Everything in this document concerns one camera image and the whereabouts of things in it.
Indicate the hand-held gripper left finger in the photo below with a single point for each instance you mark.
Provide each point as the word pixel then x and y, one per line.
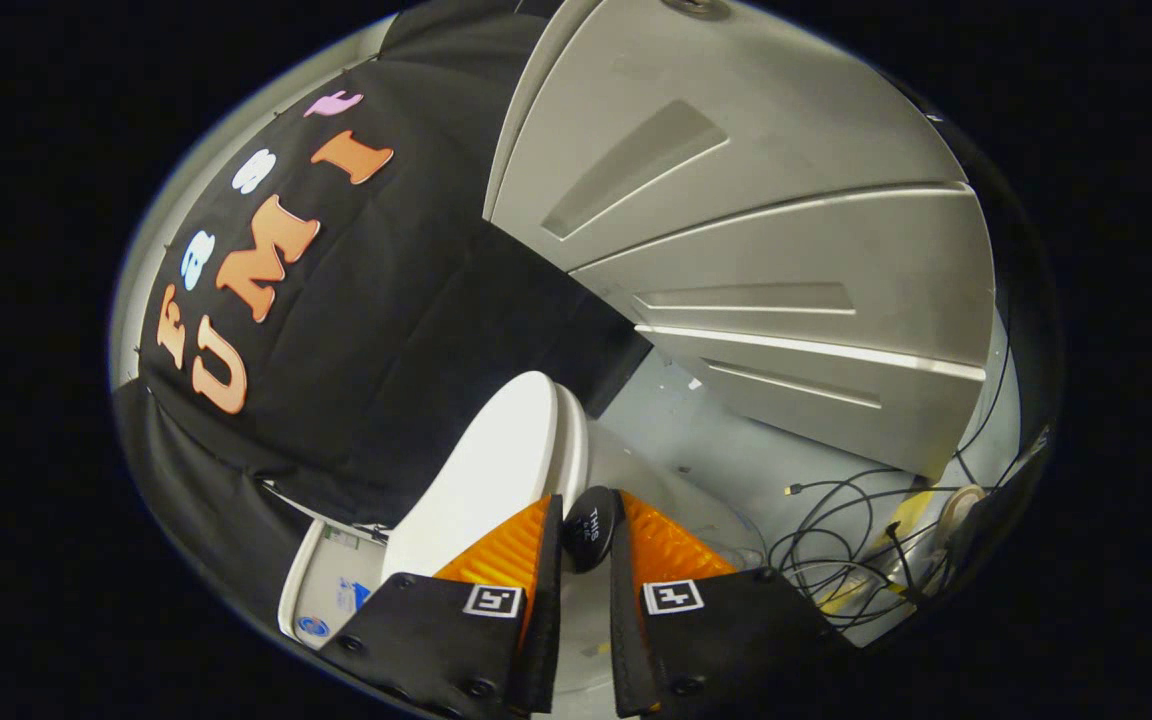
pixel 546 620

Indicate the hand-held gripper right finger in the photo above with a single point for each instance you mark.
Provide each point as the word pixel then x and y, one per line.
pixel 626 640

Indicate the white toilet lid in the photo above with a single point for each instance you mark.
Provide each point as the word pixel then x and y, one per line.
pixel 496 460

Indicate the white toilet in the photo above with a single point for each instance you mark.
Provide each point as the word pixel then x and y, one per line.
pixel 336 570

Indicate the black backdrop cloth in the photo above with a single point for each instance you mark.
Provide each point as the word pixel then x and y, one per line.
pixel 386 330

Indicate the tape roll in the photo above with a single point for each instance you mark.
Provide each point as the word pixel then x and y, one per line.
pixel 961 505

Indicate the white drawer cabinet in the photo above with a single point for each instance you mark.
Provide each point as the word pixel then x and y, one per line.
pixel 786 250

